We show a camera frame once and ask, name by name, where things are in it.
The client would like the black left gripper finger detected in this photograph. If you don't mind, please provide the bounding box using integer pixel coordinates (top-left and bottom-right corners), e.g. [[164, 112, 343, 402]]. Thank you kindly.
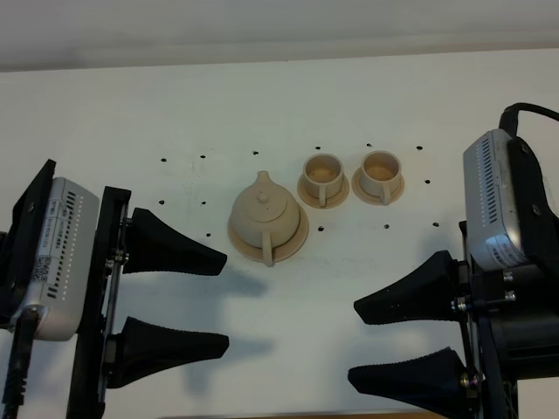
[[106, 317, 230, 388], [123, 208, 227, 276]]

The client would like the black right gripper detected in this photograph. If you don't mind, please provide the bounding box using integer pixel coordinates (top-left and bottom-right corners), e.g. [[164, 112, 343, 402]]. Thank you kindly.
[[348, 221, 558, 418]]

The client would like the beige ceramic teapot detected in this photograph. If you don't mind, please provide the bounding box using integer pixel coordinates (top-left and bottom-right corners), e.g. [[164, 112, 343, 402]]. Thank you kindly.
[[228, 171, 302, 248]]

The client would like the beige round teapot saucer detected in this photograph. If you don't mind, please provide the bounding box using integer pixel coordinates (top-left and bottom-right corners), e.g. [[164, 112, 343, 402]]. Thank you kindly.
[[227, 207, 309, 267]]

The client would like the beige teacup near teapot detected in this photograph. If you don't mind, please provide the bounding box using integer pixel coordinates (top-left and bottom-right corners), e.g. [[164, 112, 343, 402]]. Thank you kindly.
[[299, 154, 344, 209]]

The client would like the beige saucer under near teacup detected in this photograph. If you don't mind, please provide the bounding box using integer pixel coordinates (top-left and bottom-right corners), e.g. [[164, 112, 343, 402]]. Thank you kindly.
[[298, 175, 349, 210]]

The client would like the beige saucer under teacup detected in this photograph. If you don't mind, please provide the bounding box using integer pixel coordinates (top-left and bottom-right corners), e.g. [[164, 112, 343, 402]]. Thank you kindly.
[[298, 175, 349, 210], [351, 169, 405, 205]]

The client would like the beige saucer under far teacup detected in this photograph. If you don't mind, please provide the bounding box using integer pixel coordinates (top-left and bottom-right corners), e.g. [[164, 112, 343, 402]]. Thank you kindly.
[[351, 169, 405, 205]]

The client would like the beige teacup far right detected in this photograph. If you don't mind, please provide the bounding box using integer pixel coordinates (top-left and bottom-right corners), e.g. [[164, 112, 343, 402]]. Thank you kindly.
[[359, 151, 402, 205]]

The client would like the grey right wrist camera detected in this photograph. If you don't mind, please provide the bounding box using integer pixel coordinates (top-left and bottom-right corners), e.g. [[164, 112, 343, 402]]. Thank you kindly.
[[463, 129, 528, 271]]

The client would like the black braided camera cable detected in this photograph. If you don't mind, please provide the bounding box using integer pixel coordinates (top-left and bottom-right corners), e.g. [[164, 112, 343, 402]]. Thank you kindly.
[[1, 305, 38, 419]]

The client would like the black right camera cable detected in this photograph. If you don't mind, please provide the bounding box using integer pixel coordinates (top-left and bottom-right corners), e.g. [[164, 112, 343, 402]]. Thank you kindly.
[[500, 102, 559, 137]]

